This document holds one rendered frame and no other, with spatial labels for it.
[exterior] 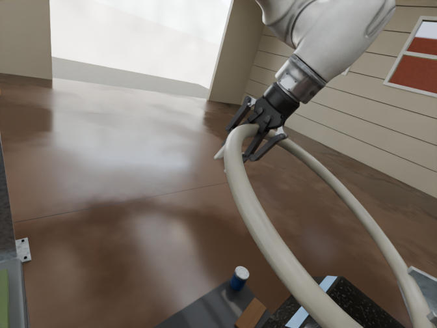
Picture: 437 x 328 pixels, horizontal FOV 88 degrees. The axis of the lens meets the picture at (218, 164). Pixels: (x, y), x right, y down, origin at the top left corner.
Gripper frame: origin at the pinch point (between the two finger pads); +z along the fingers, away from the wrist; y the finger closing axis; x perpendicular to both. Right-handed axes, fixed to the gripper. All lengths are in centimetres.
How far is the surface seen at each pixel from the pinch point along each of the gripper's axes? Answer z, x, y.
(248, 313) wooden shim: 95, 70, 55
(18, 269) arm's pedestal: 49, -34, -8
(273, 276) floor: 95, 113, 53
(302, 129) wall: 100, 683, -141
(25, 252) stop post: 150, -10, -54
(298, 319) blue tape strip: 22, 13, 44
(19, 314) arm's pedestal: 44, -37, 3
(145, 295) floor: 121, 30, 9
